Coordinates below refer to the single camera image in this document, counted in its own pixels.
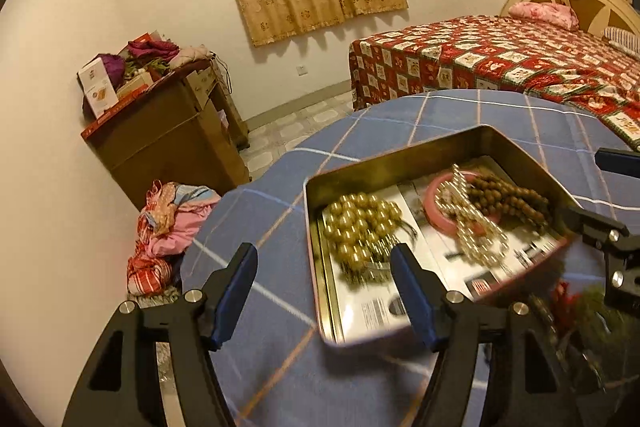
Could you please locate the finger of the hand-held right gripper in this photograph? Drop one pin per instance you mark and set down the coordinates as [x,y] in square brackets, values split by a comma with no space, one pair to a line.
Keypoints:
[620,162]
[595,227]

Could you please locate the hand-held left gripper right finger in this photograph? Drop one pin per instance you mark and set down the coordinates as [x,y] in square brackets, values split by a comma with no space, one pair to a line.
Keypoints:
[415,297]

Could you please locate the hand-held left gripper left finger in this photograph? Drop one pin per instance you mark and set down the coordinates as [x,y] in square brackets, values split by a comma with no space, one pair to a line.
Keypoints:
[230,302]

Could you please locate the pink bangle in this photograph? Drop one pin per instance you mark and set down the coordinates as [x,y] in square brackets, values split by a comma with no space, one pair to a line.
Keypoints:
[432,207]

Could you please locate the silver wrist watch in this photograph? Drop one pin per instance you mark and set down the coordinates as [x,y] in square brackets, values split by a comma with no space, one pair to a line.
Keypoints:
[547,322]

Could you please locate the pink metal tin box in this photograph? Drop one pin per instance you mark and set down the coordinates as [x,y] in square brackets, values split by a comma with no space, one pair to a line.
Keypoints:
[350,172]

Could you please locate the printed paper leaflet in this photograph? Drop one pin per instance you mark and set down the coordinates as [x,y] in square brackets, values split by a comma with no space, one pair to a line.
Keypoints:
[360,307]

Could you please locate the pile of colourful clothes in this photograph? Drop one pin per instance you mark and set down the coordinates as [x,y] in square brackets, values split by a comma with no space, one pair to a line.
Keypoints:
[170,227]

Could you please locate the striped pillow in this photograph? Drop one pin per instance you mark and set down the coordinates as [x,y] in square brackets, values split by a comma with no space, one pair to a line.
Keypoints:
[622,38]

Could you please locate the bed with red patterned cover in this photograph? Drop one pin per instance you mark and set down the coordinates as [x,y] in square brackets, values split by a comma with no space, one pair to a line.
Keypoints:
[500,52]

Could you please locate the brown wooden desk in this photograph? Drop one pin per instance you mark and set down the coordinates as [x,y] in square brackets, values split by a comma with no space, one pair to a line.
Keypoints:
[170,147]

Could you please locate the pink pillow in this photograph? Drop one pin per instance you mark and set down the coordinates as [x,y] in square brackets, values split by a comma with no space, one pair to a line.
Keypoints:
[542,14]

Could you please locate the blue checked tablecloth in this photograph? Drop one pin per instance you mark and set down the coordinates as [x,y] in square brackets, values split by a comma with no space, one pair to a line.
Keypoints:
[450,112]

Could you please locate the flat red box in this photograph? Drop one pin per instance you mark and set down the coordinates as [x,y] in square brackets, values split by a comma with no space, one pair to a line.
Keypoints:
[107,122]

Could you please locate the light wooden box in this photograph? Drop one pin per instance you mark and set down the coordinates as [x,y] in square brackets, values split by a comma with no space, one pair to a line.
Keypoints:
[135,86]

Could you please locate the pale pink cloth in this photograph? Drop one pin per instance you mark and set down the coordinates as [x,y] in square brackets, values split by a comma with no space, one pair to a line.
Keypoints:
[190,56]

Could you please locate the white upright box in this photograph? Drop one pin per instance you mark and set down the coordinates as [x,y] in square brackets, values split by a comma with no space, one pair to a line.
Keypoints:
[97,87]

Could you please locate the purple cloth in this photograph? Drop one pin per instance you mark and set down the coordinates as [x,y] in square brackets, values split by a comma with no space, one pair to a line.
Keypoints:
[115,69]

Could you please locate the magenta cloth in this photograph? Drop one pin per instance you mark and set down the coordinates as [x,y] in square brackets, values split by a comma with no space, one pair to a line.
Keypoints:
[152,51]

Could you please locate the red and white box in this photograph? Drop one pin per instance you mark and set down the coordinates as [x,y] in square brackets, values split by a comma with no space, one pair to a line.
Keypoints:
[140,39]

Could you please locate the wall socket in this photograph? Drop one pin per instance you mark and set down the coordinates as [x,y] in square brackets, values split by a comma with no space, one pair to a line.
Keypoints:
[302,69]

